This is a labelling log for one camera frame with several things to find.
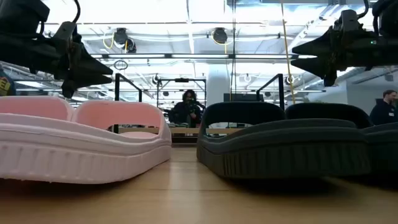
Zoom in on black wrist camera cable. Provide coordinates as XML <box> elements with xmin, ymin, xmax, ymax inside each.
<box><xmin>72</xmin><ymin>0</ymin><xmax>82</xmax><ymax>24</ymax></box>
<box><xmin>356</xmin><ymin>0</ymin><xmax>371</xmax><ymax>19</ymax></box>

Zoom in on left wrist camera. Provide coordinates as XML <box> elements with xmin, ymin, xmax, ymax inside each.
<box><xmin>52</xmin><ymin>21</ymin><xmax>78</xmax><ymax>42</ymax></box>

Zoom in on black ceiling cable reel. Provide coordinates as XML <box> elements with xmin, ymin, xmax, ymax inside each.
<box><xmin>211</xmin><ymin>27</ymin><xmax>229</xmax><ymax>45</ymax></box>
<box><xmin>113</xmin><ymin>27</ymin><xmax>137</xmax><ymax>54</ymax></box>

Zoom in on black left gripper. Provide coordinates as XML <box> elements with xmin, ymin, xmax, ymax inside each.
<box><xmin>0</xmin><ymin>33</ymin><xmax>114</xmax><ymax>99</ymax></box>

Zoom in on long ceiling light rail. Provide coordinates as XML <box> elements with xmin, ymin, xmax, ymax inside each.
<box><xmin>90</xmin><ymin>52</ymin><xmax>318</xmax><ymax>61</ymax></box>

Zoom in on black metal wood shelf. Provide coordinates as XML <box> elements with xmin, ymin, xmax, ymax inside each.
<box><xmin>113</xmin><ymin>73</ymin><xmax>285</xmax><ymax>136</ymax></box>

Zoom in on black left wrist camera cable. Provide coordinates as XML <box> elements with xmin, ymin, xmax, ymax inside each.
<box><xmin>72</xmin><ymin>0</ymin><xmax>82</xmax><ymax>24</ymax></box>

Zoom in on black background monitor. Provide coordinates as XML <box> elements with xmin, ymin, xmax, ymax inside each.
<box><xmin>223</xmin><ymin>92</ymin><xmax>265</xmax><ymax>103</ymax></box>

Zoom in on yellow hanging cable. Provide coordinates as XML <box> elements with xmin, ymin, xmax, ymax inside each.
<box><xmin>280</xmin><ymin>0</ymin><xmax>297</xmax><ymax>105</ymax></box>

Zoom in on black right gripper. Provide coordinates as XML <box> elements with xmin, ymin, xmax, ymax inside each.
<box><xmin>290</xmin><ymin>26</ymin><xmax>398</xmax><ymax>88</ymax></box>

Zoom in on person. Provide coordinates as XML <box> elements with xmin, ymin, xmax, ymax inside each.
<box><xmin>369</xmin><ymin>89</ymin><xmax>398</xmax><ymax>126</ymax></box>
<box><xmin>169</xmin><ymin>89</ymin><xmax>206</xmax><ymax>129</ymax></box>

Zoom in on black hanging cable loop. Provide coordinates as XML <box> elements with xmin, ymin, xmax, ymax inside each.
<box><xmin>113</xmin><ymin>59</ymin><xmax>129</xmax><ymax>72</ymax></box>

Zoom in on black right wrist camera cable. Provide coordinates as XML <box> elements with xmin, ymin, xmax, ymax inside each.
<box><xmin>356</xmin><ymin>0</ymin><xmax>371</xmax><ymax>19</ymax></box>

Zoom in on black coiled hanging cable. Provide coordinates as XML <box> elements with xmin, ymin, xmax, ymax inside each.
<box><xmin>230</xmin><ymin>0</ymin><xmax>237</xmax><ymax>102</ymax></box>

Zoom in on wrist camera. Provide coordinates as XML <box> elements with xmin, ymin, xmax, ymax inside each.
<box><xmin>333</xmin><ymin>9</ymin><xmax>362</xmax><ymax>32</ymax></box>
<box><xmin>52</xmin><ymin>21</ymin><xmax>78</xmax><ymax>42</ymax></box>

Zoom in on black rubber slide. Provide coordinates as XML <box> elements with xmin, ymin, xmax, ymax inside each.
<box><xmin>285</xmin><ymin>102</ymin><xmax>398</xmax><ymax>174</ymax></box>
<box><xmin>196</xmin><ymin>101</ymin><xmax>373</xmax><ymax>179</ymax></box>

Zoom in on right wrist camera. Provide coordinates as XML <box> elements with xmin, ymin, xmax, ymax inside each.
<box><xmin>333</xmin><ymin>9</ymin><xmax>362</xmax><ymax>32</ymax></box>

